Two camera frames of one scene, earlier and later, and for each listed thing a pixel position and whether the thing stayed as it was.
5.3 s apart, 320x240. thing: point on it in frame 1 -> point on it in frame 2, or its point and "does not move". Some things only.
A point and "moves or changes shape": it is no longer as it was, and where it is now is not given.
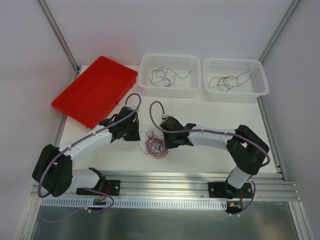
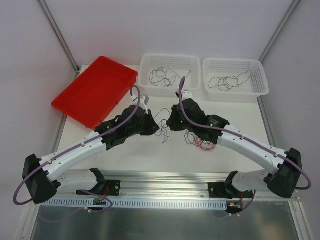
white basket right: x=234 y=80 does not move
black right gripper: x=170 y=141 -> x=178 y=118
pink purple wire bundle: x=151 y=143 moves or changes shape
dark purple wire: x=159 y=78 does not move
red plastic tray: x=92 y=97 does not move
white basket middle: x=169 y=75 does not move
